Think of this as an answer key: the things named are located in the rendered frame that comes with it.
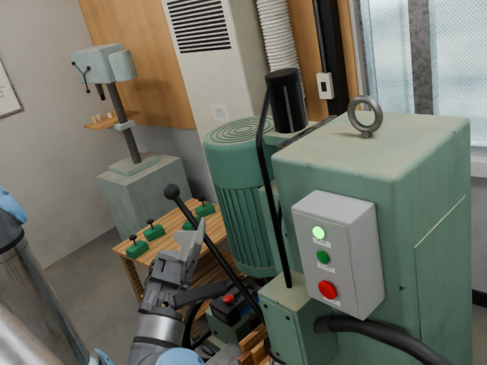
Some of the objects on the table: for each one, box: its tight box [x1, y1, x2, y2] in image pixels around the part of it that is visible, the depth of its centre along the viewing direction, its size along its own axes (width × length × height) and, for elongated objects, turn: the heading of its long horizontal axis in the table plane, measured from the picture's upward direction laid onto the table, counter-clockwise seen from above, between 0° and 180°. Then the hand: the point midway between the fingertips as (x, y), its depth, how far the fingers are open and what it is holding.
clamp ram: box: [246, 309, 262, 332], centre depth 120 cm, size 9×8×9 cm
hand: (196, 229), depth 98 cm, fingers closed on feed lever, 14 cm apart
